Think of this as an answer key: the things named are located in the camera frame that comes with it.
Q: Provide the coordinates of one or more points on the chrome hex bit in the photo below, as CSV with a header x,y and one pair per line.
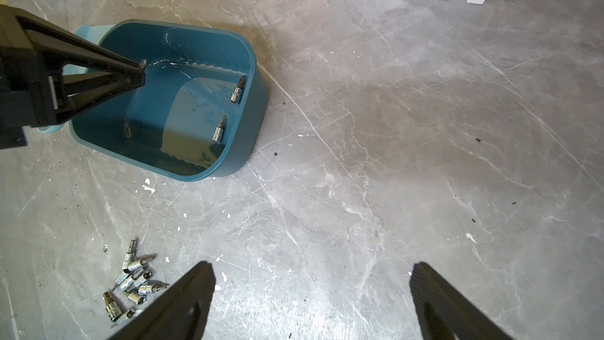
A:
x,y
147,289

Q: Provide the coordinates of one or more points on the teal plastic storage box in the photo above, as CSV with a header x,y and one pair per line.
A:
x,y
167,125

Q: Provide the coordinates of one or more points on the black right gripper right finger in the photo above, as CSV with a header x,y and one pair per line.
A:
x,y
444,313

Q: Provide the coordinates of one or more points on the chrome bit pile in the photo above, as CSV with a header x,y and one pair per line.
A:
x,y
129,255
135,298

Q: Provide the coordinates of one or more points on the chrome bit with brown tip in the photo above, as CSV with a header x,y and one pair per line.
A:
x,y
238,91

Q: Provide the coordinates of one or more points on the chrome phillips bit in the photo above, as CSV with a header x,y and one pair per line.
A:
x,y
137,264

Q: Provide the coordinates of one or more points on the chrome bit dark square socket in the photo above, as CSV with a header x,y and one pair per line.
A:
x,y
143,278

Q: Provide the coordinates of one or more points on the chrome bit bottom pile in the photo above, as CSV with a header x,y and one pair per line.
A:
x,y
135,298

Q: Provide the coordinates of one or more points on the light blue dustpan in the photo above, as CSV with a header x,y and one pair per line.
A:
x,y
74,65

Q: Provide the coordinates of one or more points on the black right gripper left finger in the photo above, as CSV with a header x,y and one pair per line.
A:
x,y
181,312

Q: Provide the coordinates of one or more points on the chrome bit lower pile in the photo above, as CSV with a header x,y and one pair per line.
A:
x,y
129,255

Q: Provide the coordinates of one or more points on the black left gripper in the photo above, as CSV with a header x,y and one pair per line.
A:
x,y
33,51

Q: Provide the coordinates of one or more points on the chrome socket adapter bit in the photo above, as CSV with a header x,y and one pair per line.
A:
x,y
112,307

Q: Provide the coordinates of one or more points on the chrome bit slim tip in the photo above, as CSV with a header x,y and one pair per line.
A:
x,y
219,130

